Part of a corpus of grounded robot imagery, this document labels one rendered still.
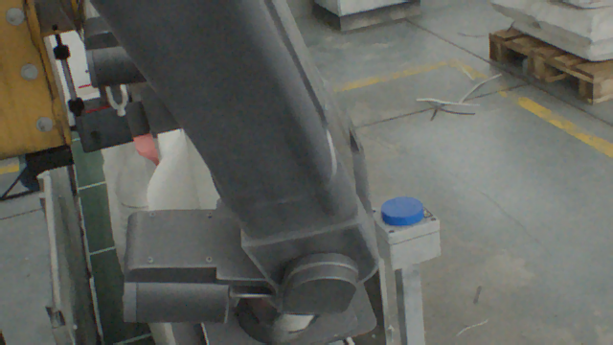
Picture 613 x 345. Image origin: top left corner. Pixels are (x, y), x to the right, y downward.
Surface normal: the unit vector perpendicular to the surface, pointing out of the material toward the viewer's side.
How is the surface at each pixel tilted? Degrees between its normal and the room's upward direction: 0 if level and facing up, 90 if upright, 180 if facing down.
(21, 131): 90
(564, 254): 0
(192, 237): 31
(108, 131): 90
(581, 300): 0
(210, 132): 119
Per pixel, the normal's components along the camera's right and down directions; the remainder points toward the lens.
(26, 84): 0.32, 0.39
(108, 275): -0.12, -0.89
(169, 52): 0.01, 0.83
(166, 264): 0.08, -0.57
